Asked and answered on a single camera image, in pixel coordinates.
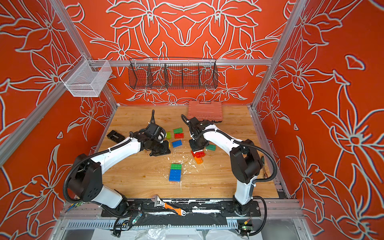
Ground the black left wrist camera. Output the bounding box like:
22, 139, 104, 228
145, 123, 167, 142

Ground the small orange lego brick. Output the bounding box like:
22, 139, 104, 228
194, 157, 204, 165

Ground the black wire wall basket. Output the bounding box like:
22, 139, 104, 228
128, 58, 219, 90

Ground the orange handled adjustable wrench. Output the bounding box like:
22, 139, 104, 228
151, 195, 187, 217

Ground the clear plastic wall bin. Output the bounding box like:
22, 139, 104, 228
60, 61, 112, 98

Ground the wide red lego brick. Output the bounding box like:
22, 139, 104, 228
191, 151, 206, 158

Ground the salmon red tool case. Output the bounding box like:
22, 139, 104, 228
187, 101, 224, 123

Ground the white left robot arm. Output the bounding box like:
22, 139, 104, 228
63, 132, 171, 210

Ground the blue lego brick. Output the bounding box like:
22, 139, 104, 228
170, 169, 181, 178
169, 175, 181, 182
172, 140, 183, 148

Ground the dark green lego brick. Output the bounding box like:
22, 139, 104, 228
173, 128, 183, 134
206, 144, 217, 151

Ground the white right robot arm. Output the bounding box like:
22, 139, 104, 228
181, 115, 263, 206

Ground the blue lego brick back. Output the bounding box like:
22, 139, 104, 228
172, 140, 183, 148

